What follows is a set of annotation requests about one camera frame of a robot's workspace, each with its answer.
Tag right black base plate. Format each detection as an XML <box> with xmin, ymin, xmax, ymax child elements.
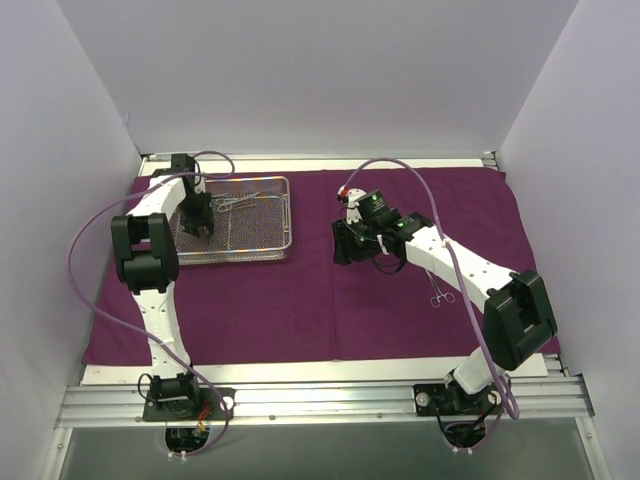
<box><xmin>412</xmin><ymin>383</ymin><xmax>501</xmax><ymax>417</ymax></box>

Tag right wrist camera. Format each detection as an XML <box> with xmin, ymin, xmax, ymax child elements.
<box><xmin>337</xmin><ymin>185</ymin><xmax>366</xmax><ymax>225</ymax></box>

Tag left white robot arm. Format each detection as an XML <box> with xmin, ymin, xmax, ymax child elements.
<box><xmin>110</xmin><ymin>153</ymin><xmax>214</xmax><ymax>419</ymax></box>

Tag wire mesh instrument tray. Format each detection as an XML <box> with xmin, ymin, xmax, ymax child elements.
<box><xmin>170</xmin><ymin>176</ymin><xmax>292</xmax><ymax>266</ymax></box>

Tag steel scissors top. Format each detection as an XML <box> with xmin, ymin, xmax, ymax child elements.
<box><xmin>213</xmin><ymin>192</ymin><xmax>259</xmax><ymax>212</ymax></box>

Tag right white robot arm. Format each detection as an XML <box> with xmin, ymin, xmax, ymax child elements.
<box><xmin>332</xmin><ymin>187</ymin><xmax>558</xmax><ymax>413</ymax></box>

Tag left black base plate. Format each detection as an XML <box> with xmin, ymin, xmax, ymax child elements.
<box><xmin>142</xmin><ymin>387</ymin><xmax>236</xmax><ymax>422</ymax></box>

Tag steel forceps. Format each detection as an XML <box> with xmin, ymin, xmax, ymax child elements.
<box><xmin>425</xmin><ymin>270</ymin><xmax>455</xmax><ymax>309</ymax></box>

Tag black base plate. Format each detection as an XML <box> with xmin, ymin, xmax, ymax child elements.
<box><xmin>142</xmin><ymin>387</ymin><xmax>236</xmax><ymax>422</ymax></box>
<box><xmin>412</xmin><ymin>383</ymin><xmax>501</xmax><ymax>417</ymax></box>

